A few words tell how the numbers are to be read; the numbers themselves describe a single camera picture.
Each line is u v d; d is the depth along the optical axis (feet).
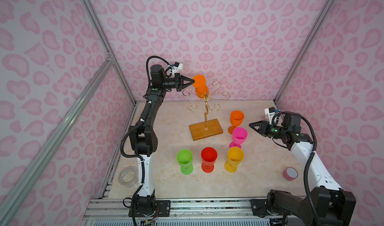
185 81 2.57
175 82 2.41
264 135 2.31
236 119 2.97
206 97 2.62
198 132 3.30
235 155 2.65
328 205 1.27
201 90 2.82
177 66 2.57
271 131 2.22
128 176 2.75
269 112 2.37
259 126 2.35
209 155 2.51
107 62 2.89
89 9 2.40
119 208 2.46
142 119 1.92
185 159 2.70
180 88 2.57
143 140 1.89
